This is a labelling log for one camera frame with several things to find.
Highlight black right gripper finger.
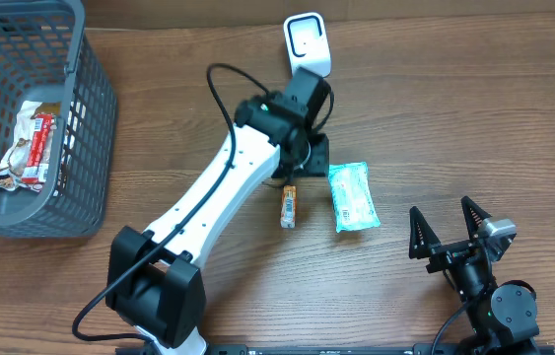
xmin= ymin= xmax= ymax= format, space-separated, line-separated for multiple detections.
xmin=409 ymin=206 xmax=441 ymax=259
xmin=460 ymin=196 xmax=491 ymax=240

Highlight small orange white packet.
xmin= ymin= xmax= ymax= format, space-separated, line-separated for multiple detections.
xmin=280 ymin=185 xmax=297 ymax=229

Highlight teal orange snack packet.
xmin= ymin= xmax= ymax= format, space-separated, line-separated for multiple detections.
xmin=328 ymin=162 xmax=381 ymax=233

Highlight red white snack bar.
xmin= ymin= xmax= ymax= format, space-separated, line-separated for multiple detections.
xmin=21 ymin=113 xmax=54 ymax=185

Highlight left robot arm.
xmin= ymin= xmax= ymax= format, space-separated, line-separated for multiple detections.
xmin=104 ymin=68 xmax=333 ymax=354

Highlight white barcode scanner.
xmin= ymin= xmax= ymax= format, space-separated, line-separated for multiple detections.
xmin=283 ymin=12 xmax=331 ymax=77

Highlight white brown snack wrapper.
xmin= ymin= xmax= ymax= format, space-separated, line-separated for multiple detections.
xmin=0 ymin=101 xmax=60 ymax=192

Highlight grey plastic mesh basket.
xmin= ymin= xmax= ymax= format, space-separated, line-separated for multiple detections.
xmin=0 ymin=1 xmax=117 ymax=238

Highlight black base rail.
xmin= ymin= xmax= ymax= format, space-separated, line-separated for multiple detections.
xmin=114 ymin=343 xmax=555 ymax=355

